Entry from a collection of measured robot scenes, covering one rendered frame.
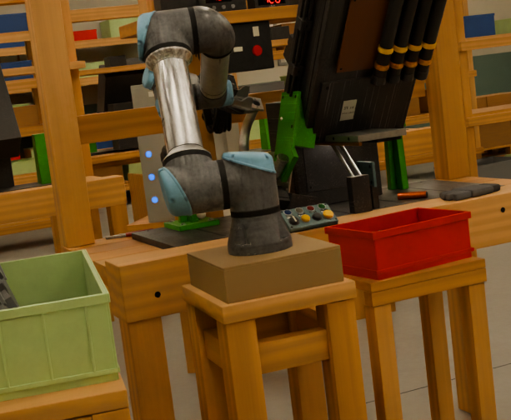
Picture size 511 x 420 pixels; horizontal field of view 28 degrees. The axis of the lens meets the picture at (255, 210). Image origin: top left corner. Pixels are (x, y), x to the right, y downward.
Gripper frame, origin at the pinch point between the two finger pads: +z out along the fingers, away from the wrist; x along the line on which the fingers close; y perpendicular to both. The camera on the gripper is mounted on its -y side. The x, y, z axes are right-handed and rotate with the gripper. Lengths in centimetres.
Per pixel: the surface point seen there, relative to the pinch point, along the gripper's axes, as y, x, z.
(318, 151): -7.2, -4.1, 26.0
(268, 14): 16.5, 28.3, 4.1
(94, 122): -31, 16, -38
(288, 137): 1.9, -13.8, 8.1
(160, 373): -35, -78, -27
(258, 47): 7.5, 22.1, 3.2
